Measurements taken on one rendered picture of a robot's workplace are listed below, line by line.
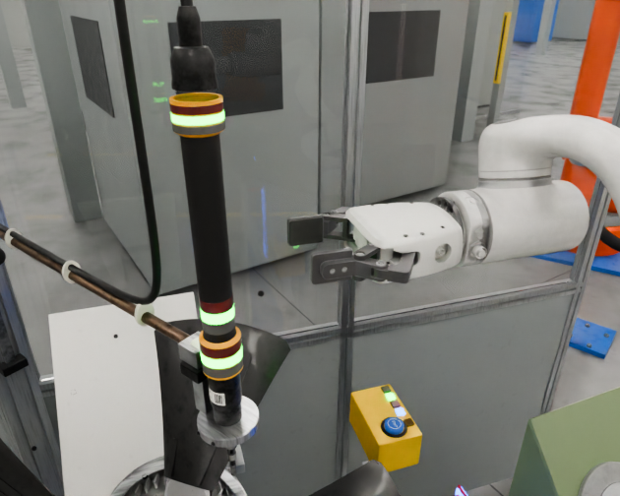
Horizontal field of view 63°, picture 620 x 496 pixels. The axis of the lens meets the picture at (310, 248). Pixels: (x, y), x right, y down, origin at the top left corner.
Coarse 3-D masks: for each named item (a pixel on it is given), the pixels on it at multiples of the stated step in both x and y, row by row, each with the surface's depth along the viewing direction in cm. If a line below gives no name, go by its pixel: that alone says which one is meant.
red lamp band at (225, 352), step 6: (240, 342) 52; (204, 348) 51; (210, 348) 51; (228, 348) 51; (234, 348) 52; (204, 354) 52; (210, 354) 51; (216, 354) 51; (222, 354) 51; (228, 354) 51
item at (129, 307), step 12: (12, 240) 79; (36, 252) 75; (48, 264) 73; (72, 276) 69; (96, 288) 66; (108, 300) 64; (120, 300) 63; (132, 312) 62; (156, 324) 59; (168, 324) 59; (168, 336) 58; (180, 336) 57
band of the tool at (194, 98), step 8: (176, 96) 42; (184, 96) 43; (192, 96) 43; (200, 96) 44; (208, 96) 44; (216, 96) 43; (176, 104) 40; (184, 104) 40; (192, 104) 40; (200, 104) 40; (208, 104) 40; (184, 136) 41; (192, 136) 41; (200, 136) 41; (208, 136) 41
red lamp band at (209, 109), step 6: (186, 96) 43; (222, 102) 42; (174, 108) 40; (180, 108) 40; (186, 108) 40; (192, 108) 40; (198, 108) 40; (204, 108) 40; (210, 108) 40; (216, 108) 41; (222, 108) 42; (186, 114) 40; (192, 114) 40; (198, 114) 40; (204, 114) 40
